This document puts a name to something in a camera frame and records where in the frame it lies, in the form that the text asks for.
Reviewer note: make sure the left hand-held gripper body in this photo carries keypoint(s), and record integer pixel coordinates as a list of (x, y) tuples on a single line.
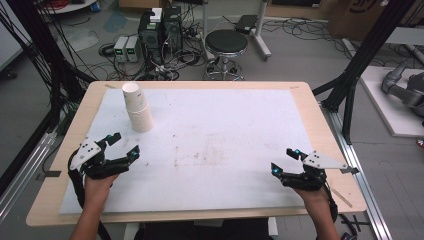
[(86, 154)]

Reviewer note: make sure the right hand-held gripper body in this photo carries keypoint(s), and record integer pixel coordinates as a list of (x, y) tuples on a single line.
[(321, 162)]

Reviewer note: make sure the stack of white paper cups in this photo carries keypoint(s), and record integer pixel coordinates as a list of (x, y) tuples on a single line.
[(141, 121)]

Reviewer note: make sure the person's right hand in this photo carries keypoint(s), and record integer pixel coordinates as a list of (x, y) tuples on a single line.
[(315, 200)]

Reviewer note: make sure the person's left hand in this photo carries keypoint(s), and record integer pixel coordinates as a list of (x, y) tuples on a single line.
[(96, 191)]

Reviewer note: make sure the black tape strip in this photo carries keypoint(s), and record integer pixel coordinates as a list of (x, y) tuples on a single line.
[(50, 174), (352, 170)]

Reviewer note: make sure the thin wooden stick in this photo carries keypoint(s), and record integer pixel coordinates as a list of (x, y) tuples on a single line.
[(340, 197)]

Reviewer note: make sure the white table leg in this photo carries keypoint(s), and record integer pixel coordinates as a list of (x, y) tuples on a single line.
[(272, 227)]

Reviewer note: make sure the black clamp parts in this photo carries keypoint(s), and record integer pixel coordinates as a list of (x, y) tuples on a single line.
[(351, 225)]

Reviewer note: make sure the white table mat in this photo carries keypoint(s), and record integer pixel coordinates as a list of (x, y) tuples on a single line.
[(206, 140)]

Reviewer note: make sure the white platform board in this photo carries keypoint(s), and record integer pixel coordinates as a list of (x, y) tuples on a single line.
[(390, 113)]

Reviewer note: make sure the grey power supply unit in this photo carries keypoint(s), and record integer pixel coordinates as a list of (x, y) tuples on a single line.
[(120, 49), (132, 49)]

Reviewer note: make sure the person's dark clothing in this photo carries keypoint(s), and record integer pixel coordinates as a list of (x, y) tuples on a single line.
[(200, 231)]

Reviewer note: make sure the black computer tower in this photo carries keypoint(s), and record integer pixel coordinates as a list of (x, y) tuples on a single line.
[(172, 30), (150, 38)]

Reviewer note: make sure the white stand leg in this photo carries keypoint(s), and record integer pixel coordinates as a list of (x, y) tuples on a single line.
[(263, 36)]

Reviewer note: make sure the small white box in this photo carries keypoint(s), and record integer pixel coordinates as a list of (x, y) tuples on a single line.
[(156, 15)]

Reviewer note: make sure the black round stool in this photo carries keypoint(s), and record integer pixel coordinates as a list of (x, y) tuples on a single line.
[(226, 41)]

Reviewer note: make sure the flat black device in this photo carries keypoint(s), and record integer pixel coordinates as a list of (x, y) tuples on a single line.
[(246, 23)]

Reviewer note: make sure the cardboard box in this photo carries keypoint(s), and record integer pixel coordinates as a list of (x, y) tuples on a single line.
[(356, 20)]

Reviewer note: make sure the aluminium rail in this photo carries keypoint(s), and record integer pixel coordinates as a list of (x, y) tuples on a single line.
[(23, 180), (360, 173)]

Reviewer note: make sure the black metal frame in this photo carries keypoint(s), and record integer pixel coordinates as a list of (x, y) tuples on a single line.
[(366, 50)]

